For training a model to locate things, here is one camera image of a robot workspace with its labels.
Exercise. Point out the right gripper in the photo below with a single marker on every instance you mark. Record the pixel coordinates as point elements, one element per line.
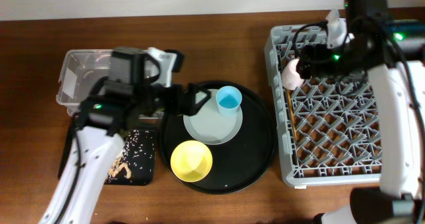
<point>309,62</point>

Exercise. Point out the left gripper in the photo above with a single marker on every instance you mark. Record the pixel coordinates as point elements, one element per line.
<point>190,108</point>

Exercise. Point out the grey round plate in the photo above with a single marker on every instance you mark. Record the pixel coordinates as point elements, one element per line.
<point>210,127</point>

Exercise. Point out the pink cup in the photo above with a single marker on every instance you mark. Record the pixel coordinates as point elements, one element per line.
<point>290,77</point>

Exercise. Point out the blue cup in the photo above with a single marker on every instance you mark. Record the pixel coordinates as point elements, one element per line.
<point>228,100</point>

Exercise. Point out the yellow bowl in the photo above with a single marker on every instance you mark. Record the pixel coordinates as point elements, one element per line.
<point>191,161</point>

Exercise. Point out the food scraps and rice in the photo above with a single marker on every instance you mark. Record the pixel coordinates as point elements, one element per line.
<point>135,164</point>

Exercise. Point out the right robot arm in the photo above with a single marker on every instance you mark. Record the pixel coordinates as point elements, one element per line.
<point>391,53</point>

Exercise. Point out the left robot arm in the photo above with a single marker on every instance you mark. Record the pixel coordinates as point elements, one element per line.
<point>110,108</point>

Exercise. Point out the grey dishwasher rack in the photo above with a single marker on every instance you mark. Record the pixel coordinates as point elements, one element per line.
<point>338,134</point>

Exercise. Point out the round black tray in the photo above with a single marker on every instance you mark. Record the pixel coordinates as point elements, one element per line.
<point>237,163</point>

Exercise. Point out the black rectangular tray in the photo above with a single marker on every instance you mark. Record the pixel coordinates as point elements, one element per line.
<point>94,134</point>

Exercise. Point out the clear plastic bin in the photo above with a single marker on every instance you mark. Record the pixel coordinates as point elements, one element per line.
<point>82,68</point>

